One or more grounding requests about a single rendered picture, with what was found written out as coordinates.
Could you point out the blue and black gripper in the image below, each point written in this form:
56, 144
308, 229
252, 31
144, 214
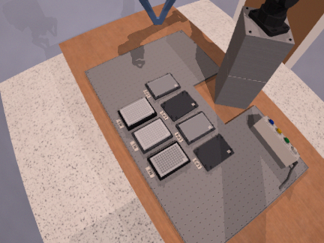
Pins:
157, 20

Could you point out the white label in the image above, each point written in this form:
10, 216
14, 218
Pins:
197, 163
164, 115
147, 94
120, 123
134, 146
178, 137
150, 172

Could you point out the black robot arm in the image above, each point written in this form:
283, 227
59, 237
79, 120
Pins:
271, 16

